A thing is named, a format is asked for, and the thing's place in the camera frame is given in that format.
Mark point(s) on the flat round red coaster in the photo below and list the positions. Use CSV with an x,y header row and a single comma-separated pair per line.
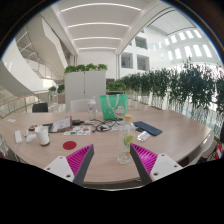
x,y
69,145

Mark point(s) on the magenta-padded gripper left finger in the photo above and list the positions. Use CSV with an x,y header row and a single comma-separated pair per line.
x,y
60,166

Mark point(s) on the glass balustrade with wooden rail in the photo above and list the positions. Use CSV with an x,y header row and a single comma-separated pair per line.
x,y
16,103

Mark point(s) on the white computer mouse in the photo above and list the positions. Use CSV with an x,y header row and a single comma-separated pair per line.
x,y
30,137

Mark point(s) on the small red black phone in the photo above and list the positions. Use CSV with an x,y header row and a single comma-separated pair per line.
x,y
32,127

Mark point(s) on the white cabinet with plants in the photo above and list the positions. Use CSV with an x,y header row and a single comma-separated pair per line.
x,y
85,86

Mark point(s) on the green tote bag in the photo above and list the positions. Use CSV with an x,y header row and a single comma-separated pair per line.
x,y
111,105

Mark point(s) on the row of green hedge plants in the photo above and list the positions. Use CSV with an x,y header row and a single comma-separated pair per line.
x,y
186,86

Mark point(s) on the colourful sticker sheet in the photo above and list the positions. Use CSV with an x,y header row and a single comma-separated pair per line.
x,y
77,131

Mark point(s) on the white paper note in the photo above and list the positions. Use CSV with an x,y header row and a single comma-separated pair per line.
x,y
11,120

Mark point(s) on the black power adapter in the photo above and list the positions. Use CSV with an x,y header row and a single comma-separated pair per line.
x,y
77,122

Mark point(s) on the planter with green plants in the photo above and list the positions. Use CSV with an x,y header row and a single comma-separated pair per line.
x,y
60,89

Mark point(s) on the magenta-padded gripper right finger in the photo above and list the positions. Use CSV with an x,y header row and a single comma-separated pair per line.
x,y
165,165

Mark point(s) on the black chair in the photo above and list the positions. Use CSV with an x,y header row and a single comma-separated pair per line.
x,y
40,107

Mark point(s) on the dark blue flat case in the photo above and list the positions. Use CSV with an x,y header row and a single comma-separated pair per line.
x,y
148,128

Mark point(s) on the clear lime-label drink bottle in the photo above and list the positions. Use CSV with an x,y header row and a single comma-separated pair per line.
x,y
126,140

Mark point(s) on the white packet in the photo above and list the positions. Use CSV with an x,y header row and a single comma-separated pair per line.
x,y
144,136

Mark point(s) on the white power strip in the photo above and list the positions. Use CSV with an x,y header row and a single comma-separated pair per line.
x,y
18,136

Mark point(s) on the ceiling strip lights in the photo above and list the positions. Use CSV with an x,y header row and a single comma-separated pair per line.
x,y
100,25

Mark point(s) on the white mug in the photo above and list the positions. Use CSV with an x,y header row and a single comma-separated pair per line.
x,y
42,135

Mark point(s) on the silver printed magazine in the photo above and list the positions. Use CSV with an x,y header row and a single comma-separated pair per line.
x,y
61,124

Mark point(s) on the clear white-lidded shaker bottle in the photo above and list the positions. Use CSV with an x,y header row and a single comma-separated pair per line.
x,y
92,111

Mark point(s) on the small white grey device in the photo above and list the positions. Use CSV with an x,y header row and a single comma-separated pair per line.
x,y
26,132

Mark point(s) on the white chair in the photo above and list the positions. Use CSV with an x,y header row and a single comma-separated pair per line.
x,y
79,106

